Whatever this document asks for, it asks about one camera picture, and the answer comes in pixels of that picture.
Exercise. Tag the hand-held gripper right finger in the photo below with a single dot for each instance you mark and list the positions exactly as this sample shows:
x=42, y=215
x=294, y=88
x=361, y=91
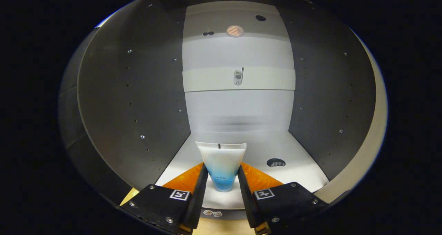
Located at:
x=246, y=200

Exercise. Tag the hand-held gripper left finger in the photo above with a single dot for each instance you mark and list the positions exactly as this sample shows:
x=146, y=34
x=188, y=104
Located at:
x=200, y=197

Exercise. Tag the dark grey cabinet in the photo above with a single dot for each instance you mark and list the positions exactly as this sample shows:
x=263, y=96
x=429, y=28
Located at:
x=138, y=90

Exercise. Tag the white cabinet shelf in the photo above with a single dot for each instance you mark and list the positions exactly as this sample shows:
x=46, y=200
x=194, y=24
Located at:
x=297, y=176

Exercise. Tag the white and blue tube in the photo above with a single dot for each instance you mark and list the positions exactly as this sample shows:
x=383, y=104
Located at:
x=221, y=166

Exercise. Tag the black backdrop cloth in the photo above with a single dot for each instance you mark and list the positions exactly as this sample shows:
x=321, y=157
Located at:
x=65, y=117

